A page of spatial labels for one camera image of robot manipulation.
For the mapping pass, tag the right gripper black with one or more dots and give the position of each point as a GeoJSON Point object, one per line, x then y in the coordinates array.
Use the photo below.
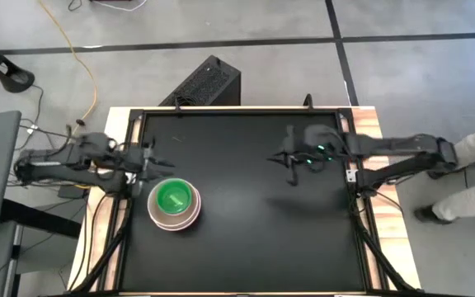
{"type": "Point", "coordinates": [320, 148]}

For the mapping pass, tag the black computer tower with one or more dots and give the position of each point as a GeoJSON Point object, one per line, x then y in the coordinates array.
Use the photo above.
{"type": "Point", "coordinates": [208, 82]}

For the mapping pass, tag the black floor stand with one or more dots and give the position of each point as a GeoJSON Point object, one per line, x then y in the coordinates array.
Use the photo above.
{"type": "Point", "coordinates": [15, 78]}

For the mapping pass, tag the wooden table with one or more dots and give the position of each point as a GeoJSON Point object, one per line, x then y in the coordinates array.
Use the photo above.
{"type": "Point", "coordinates": [394, 231]}

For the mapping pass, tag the person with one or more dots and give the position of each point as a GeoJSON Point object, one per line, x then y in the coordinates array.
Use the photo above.
{"type": "Point", "coordinates": [468, 198]}

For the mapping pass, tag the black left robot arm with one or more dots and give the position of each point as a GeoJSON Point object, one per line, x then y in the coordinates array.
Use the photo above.
{"type": "Point", "coordinates": [68, 165]}

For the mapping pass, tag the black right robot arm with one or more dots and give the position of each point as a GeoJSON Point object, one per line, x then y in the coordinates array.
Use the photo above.
{"type": "Point", "coordinates": [394, 144]}

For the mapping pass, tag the black table frame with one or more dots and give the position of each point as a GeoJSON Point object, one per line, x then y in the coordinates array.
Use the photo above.
{"type": "Point", "coordinates": [241, 110]}

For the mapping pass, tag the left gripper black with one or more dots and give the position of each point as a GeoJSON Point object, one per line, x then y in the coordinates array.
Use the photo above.
{"type": "Point", "coordinates": [140, 165]}

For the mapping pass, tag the small green bowl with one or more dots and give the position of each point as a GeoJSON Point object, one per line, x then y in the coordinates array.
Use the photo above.
{"type": "Point", "coordinates": [174, 197]}

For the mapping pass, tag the silver metal bracket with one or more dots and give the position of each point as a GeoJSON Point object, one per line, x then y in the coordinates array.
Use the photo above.
{"type": "Point", "coordinates": [351, 175]}

